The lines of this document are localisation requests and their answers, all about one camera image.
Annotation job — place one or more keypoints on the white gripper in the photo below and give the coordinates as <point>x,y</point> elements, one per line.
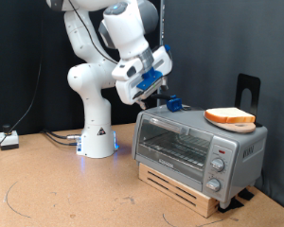
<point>129,91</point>

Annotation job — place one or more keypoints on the silver toaster oven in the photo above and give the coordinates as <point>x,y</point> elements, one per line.
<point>243,151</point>

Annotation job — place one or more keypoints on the white bread slice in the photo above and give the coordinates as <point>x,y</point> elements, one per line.
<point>227,115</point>

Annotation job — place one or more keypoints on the oval wooden cutting board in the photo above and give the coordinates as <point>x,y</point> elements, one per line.
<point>239,127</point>

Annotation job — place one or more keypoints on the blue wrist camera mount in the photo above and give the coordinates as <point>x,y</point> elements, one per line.
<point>148,80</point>

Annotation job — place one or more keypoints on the silver oven temperature knob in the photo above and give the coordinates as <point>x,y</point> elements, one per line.
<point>217,164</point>

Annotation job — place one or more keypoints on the grey curtain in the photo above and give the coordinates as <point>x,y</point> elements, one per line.
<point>211,47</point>

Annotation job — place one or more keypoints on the silver oven timer knob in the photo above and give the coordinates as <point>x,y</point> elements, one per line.
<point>213,185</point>

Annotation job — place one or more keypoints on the black metal bookend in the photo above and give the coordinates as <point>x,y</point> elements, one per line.
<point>247,82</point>

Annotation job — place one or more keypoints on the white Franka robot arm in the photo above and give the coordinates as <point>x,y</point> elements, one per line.
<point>91,126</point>

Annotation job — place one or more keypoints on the black foam pad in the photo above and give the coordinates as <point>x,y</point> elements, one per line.
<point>230,205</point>
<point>246,194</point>

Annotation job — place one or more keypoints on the wooden slatted riser block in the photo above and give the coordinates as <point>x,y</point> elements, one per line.
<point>180,192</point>

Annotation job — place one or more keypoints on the black curtain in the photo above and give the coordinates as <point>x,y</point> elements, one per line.
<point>15,63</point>

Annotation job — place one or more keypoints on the vertical metal pole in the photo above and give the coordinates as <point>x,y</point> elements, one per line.
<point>162,19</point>

